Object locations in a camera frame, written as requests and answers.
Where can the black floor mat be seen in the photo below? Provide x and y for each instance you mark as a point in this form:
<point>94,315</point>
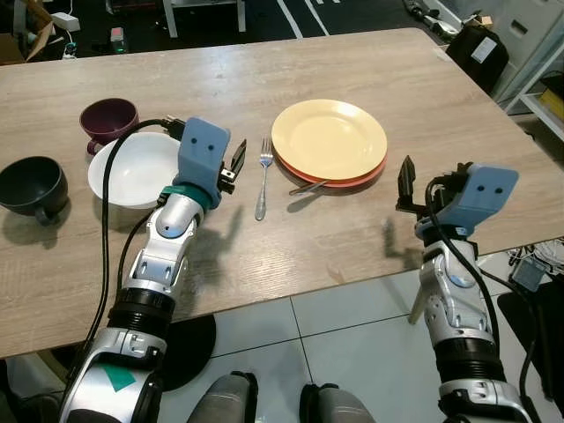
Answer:
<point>546,335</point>

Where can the cardboard box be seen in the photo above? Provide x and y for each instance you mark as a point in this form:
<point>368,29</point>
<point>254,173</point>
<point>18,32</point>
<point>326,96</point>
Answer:
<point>18,35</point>

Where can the black bag with white label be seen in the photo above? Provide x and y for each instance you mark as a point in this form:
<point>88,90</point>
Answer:
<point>480,53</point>

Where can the black round table base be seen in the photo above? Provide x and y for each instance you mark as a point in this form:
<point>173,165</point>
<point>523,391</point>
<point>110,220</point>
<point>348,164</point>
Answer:
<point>189,352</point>

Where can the yellow plate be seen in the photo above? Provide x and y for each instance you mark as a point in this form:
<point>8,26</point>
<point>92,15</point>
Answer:
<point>328,137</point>

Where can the dark grey cup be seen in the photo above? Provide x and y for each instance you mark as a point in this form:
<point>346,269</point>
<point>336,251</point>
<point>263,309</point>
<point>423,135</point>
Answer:
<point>31,181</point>

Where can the robot left leg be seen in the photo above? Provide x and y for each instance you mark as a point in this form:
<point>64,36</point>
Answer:
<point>225,401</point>

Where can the white table frame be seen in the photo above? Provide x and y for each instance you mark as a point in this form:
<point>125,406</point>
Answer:
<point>167,18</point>

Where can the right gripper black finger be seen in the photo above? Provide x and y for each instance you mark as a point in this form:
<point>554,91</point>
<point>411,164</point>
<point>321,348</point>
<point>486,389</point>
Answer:
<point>407,185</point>

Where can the yellow box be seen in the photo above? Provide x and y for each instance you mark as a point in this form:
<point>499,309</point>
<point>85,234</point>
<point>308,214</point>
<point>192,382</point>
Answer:
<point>553,104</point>

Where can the silver knife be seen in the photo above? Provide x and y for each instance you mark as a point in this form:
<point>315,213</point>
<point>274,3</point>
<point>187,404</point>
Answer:
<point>304,188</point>

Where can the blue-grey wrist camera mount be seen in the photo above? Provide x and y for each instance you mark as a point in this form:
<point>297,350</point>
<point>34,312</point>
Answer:
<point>203,145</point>
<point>485,194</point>

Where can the silver fork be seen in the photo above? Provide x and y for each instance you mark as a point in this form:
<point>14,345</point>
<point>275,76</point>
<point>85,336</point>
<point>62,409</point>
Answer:
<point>263,189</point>

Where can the robot leg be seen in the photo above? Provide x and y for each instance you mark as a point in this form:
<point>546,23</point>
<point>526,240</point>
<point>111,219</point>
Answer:
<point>339,407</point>
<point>225,401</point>

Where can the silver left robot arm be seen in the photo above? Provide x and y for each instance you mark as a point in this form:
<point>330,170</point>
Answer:
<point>167,238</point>

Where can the maroon cup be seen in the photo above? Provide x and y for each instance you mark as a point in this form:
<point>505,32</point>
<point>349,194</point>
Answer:
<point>107,115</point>

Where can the orange plate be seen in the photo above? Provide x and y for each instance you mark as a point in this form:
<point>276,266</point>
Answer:
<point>352,182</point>

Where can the white power adapter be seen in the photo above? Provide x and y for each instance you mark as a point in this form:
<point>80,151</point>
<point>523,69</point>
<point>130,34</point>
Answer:
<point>64,19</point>

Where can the grey floor device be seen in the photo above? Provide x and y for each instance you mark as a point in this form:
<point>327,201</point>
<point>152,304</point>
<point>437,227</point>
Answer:
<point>529,271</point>

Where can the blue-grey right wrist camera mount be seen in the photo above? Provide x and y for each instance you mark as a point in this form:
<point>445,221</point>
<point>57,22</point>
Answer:
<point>485,194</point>

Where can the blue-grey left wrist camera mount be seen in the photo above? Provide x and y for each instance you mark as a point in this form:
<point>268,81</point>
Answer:
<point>203,145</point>

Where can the white shelf rack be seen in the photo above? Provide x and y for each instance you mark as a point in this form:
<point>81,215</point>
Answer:
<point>529,26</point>

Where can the small device with green light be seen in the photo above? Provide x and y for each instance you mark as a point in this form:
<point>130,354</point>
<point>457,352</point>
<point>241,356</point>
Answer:
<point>116,35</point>

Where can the robot right leg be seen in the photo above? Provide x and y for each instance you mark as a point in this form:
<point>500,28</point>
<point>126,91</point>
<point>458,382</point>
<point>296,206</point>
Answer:
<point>339,407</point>

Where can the white bowl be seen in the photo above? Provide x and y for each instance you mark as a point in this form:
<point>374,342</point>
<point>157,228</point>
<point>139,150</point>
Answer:
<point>132,172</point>

